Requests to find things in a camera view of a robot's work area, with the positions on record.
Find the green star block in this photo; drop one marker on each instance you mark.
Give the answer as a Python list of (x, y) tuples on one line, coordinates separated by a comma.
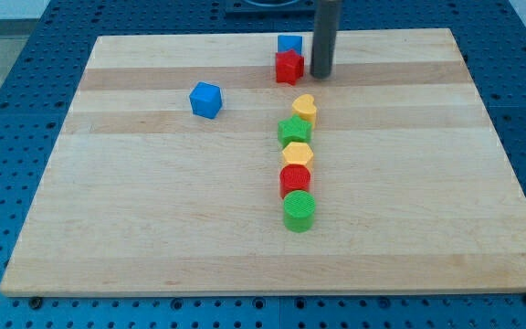
[(294, 129)]

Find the wooden board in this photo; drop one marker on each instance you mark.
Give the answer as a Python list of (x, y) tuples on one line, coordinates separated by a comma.
[(414, 192)]

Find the yellow heart block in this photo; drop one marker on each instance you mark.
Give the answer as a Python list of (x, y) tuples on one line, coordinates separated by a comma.
[(305, 107)]

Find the blue triangle block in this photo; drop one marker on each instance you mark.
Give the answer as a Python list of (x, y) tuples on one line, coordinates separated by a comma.
[(286, 43)]

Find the red star block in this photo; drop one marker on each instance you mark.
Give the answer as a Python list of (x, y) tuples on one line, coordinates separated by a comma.
[(289, 67)]

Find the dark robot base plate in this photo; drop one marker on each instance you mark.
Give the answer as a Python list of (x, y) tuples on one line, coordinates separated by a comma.
[(249, 7)]

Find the blue cube block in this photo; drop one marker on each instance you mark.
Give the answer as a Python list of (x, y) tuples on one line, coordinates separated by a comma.
[(206, 100)]

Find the red cylinder block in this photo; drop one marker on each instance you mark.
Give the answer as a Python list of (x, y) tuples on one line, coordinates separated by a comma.
[(294, 177)]

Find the green cylinder block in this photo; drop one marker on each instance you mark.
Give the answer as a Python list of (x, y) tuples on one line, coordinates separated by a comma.
[(298, 211)]

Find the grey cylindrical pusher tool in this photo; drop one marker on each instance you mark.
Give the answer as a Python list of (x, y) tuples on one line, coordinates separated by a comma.
[(326, 23)]

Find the yellow hexagon block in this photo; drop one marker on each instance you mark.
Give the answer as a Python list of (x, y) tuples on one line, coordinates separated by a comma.
[(298, 153)]

